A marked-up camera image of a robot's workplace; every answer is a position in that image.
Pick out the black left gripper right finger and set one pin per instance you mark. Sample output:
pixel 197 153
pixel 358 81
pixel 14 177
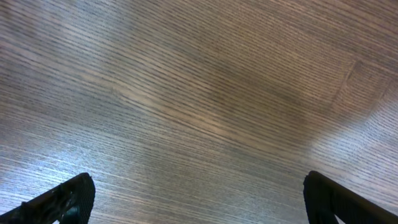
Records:
pixel 326 201

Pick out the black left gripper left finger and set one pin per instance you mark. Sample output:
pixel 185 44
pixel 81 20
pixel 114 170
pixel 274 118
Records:
pixel 71 202

